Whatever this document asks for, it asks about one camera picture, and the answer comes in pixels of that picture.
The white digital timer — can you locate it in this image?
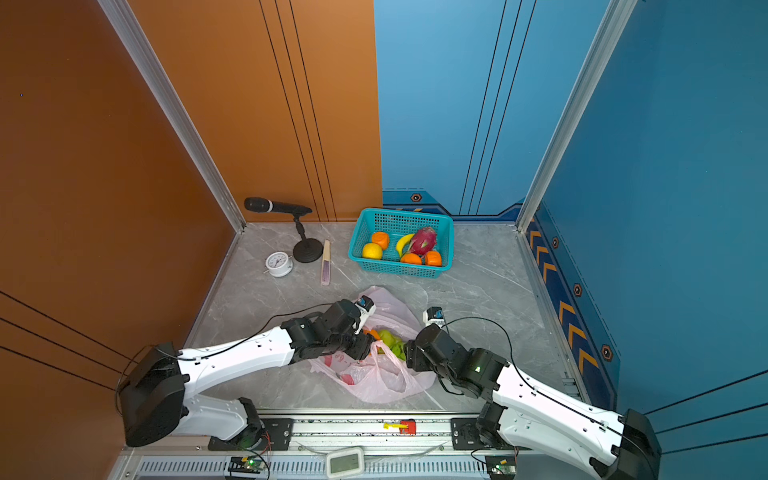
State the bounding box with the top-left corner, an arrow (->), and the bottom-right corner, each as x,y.
325,447 -> 365,479

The red dragon fruit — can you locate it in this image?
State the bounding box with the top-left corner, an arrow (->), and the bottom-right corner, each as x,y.
407,227 -> 438,257

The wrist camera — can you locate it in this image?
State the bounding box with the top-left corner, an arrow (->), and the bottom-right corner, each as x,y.
354,295 -> 376,334
422,306 -> 446,328

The yellow lemon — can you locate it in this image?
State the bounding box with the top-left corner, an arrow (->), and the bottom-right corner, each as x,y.
361,242 -> 384,260

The orange persimmon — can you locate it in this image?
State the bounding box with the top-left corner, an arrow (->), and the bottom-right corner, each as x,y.
371,231 -> 390,250

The green pear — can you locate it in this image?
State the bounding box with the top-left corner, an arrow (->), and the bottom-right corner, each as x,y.
378,330 -> 400,350

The left green circuit board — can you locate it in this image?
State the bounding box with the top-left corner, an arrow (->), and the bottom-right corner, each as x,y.
226,456 -> 269,479

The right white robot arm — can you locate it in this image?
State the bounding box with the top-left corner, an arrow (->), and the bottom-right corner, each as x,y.
405,324 -> 662,479

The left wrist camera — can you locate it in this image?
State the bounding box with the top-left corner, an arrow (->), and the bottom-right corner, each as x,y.
354,295 -> 376,334

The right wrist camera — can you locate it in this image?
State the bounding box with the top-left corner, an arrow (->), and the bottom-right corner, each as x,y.
422,306 -> 446,328

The red yellow emergency switch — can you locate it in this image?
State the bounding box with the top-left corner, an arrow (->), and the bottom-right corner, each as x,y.
383,420 -> 417,436

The orange mandarin fruit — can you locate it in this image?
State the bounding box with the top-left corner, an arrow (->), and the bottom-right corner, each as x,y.
400,253 -> 423,265

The small orange tangerine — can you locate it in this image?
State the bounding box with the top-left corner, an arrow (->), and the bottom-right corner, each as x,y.
363,328 -> 381,341

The white round clock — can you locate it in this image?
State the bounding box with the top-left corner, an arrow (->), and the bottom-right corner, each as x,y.
265,251 -> 294,278

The teal plastic basket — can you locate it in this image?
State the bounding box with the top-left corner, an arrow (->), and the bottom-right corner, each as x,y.
348,208 -> 455,279

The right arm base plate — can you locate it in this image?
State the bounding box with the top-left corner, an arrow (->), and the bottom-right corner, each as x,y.
450,418 -> 500,451

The yellow banana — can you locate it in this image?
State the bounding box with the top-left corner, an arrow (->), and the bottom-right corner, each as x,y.
396,234 -> 414,258

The pink plastic bag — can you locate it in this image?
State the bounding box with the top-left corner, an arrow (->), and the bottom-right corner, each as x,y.
310,286 -> 436,404

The right circuit board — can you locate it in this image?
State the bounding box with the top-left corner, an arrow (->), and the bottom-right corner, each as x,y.
485,456 -> 517,480

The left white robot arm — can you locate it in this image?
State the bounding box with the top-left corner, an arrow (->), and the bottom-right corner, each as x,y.
116,296 -> 376,450

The black microphone on stand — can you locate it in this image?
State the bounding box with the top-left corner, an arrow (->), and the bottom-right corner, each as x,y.
243,196 -> 325,264

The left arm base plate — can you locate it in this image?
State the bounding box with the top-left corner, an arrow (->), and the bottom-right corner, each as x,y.
208,418 -> 294,452

